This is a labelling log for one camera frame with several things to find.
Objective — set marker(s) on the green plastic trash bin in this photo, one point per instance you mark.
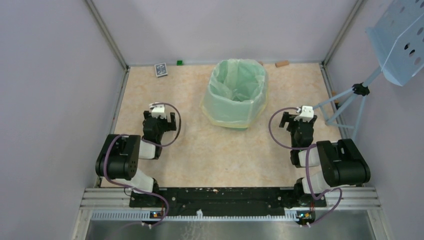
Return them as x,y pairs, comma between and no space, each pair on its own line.
236,99

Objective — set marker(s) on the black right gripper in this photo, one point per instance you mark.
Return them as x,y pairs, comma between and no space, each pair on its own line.
288,118

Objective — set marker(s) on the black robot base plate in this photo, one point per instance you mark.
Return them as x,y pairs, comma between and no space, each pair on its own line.
224,201

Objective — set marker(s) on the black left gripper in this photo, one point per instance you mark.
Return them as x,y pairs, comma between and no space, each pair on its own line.
169,126

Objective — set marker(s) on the perforated light blue tray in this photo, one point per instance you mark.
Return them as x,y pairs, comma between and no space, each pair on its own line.
398,40

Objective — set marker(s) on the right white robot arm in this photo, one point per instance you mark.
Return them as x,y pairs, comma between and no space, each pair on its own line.
340,161

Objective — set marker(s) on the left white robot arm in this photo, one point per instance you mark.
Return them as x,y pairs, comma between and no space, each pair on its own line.
118,159

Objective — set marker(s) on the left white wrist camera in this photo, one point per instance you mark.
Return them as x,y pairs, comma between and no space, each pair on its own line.
158,110

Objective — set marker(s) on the light blue tripod stand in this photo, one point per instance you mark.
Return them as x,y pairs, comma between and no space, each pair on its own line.
358,90

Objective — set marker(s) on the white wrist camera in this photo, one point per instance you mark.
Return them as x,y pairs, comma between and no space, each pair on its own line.
305,113
158,110

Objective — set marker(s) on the wooden cork block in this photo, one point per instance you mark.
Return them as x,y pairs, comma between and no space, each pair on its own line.
282,63

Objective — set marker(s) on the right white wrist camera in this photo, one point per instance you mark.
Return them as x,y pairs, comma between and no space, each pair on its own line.
305,113

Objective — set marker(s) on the translucent yellow trash bag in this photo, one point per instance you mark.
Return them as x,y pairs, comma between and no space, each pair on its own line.
235,96

